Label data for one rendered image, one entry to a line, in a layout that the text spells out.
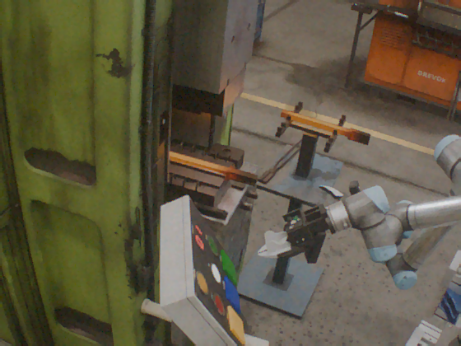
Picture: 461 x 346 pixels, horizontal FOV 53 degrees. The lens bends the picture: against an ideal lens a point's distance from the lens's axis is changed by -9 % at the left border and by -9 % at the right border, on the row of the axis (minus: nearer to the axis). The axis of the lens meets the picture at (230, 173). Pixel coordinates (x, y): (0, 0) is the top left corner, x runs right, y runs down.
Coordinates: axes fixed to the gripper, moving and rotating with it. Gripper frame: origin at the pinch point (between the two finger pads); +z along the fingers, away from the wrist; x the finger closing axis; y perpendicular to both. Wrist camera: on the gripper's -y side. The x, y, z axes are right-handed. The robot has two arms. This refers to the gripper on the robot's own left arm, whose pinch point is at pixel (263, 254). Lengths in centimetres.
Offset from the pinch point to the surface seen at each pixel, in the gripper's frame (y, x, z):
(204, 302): 17.4, 25.3, 10.4
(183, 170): 4, -48, 21
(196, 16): 55, -34, -9
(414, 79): -176, -324, -148
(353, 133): -32, -79, -41
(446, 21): -117, -303, -189
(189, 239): 22.4, 9.8, 10.6
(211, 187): -1.5, -40.1, 13.2
